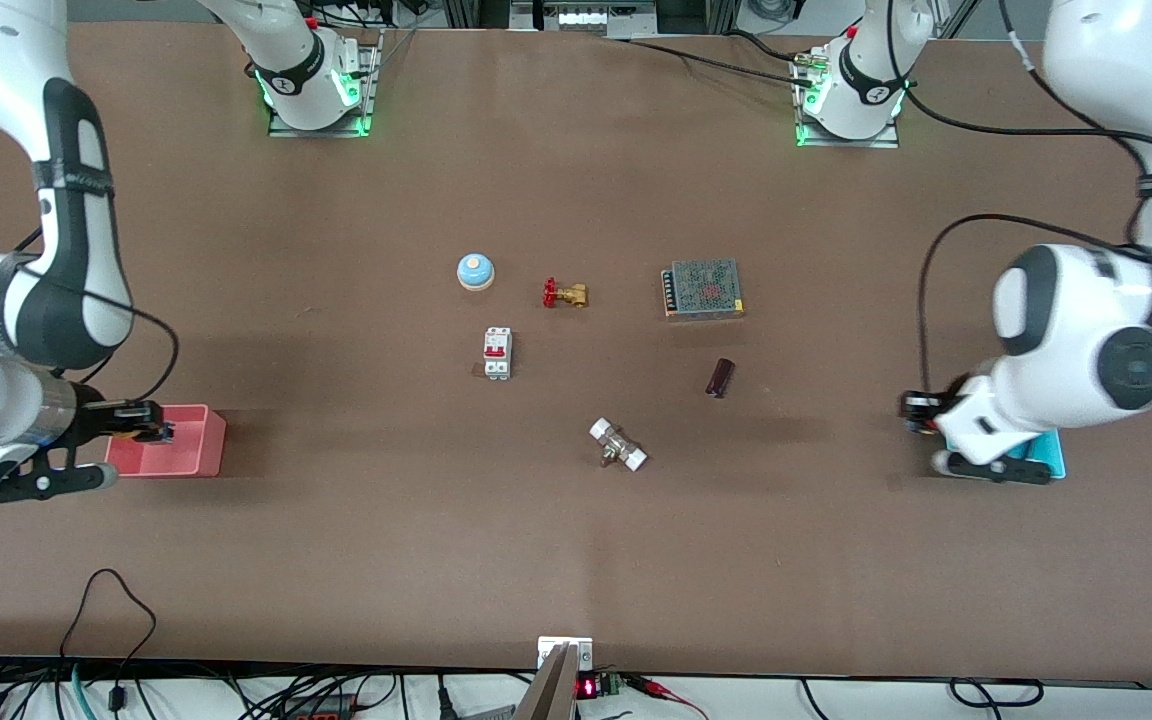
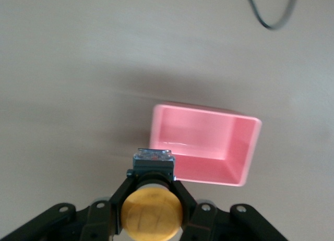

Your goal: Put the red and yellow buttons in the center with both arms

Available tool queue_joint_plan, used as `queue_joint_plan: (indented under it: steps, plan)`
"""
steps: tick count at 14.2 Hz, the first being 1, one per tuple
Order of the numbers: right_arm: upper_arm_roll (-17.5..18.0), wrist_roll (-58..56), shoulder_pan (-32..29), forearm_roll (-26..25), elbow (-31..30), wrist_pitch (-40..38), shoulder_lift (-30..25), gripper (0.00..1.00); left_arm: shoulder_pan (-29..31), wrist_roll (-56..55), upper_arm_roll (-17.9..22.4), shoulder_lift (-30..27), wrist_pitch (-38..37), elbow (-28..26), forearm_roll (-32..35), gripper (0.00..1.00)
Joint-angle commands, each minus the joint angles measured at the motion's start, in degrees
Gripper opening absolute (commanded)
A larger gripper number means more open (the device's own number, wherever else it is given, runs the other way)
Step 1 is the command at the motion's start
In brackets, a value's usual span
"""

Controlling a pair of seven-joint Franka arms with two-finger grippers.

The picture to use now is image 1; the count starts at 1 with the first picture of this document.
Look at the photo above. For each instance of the pink plastic bin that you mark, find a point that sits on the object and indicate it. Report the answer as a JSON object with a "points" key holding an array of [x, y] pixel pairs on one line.
{"points": [[191, 450]]}

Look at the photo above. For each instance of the cyan plastic bin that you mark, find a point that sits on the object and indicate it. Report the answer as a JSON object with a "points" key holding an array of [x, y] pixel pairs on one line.
{"points": [[1054, 455]]}

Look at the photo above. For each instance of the dark brown cylinder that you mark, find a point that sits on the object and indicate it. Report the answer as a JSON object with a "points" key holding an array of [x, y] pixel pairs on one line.
{"points": [[721, 377]]}

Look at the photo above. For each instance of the metal mesh power supply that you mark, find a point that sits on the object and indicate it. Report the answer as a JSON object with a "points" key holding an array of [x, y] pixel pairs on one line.
{"points": [[703, 289]]}

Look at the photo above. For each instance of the metal fitting with white ends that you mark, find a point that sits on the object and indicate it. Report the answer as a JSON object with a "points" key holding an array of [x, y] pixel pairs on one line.
{"points": [[618, 445]]}

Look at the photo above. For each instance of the white red circuit breaker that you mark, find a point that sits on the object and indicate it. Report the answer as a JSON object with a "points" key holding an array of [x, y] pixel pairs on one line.
{"points": [[497, 353]]}

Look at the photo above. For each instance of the red clip lead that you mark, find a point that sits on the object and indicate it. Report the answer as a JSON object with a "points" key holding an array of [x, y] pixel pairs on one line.
{"points": [[671, 692]]}

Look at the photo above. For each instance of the blue call bell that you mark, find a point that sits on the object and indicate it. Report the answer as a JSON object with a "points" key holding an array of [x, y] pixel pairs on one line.
{"points": [[475, 271]]}

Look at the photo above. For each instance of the module with red display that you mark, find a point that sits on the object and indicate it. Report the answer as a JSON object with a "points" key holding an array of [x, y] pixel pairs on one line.
{"points": [[596, 686]]}

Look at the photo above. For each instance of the aluminium arm base plate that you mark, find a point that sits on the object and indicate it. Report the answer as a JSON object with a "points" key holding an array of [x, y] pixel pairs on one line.
{"points": [[368, 100], [891, 135]]}

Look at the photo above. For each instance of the grey camera mounting pole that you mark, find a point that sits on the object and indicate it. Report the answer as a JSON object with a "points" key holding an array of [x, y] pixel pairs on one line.
{"points": [[551, 690]]}

